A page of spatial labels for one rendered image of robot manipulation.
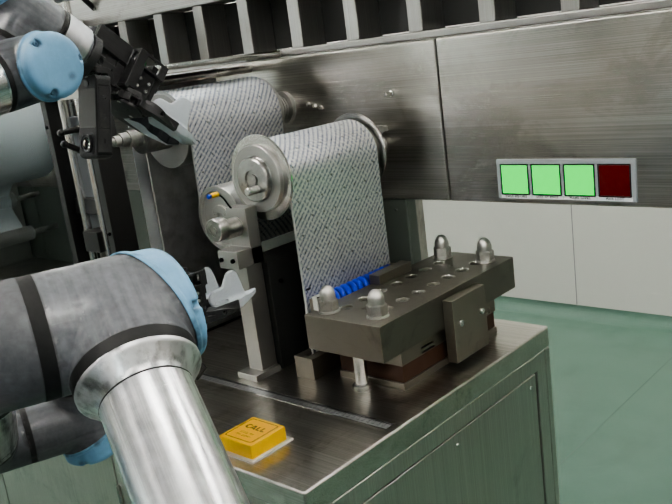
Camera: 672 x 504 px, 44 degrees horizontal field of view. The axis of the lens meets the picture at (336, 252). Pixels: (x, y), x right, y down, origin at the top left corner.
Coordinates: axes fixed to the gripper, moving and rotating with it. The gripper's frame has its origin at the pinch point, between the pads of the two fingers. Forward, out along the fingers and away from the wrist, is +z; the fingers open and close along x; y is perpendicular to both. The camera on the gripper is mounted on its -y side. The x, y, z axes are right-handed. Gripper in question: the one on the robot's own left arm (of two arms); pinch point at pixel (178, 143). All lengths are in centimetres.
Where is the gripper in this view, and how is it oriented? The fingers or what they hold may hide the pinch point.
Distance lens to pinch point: 128.1
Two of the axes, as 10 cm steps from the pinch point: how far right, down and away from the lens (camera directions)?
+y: 3.3, -9.1, 2.7
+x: -7.4, -0.7, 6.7
